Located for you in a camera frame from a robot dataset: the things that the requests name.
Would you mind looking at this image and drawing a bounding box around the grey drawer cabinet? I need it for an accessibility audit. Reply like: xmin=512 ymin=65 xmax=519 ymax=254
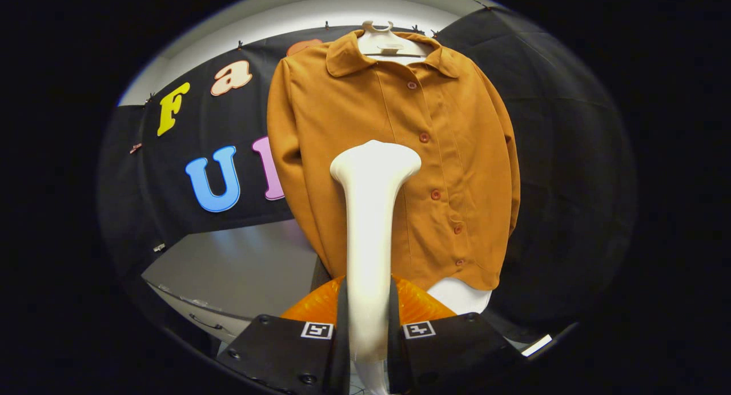
xmin=140 ymin=219 xmax=338 ymax=353

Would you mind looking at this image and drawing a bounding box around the white garment steamer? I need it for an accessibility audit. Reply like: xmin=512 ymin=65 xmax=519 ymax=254
xmin=330 ymin=139 xmax=422 ymax=395

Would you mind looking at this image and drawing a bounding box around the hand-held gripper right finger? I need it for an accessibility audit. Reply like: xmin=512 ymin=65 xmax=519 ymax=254
xmin=388 ymin=274 xmax=526 ymax=395

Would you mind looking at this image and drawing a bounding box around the orange button-up shirt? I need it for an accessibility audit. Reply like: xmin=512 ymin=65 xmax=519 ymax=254
xmin=267 ymin=30 xmax=521 ymax=293

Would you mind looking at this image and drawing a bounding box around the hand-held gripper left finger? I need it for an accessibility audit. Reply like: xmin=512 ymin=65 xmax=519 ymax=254
xmin=216 ymin=275 xmax=350 ymax=395

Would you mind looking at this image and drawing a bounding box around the white mannequin torso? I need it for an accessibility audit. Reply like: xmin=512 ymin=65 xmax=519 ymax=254
xmin=357 ymin=21 xmax=493 ymax=316

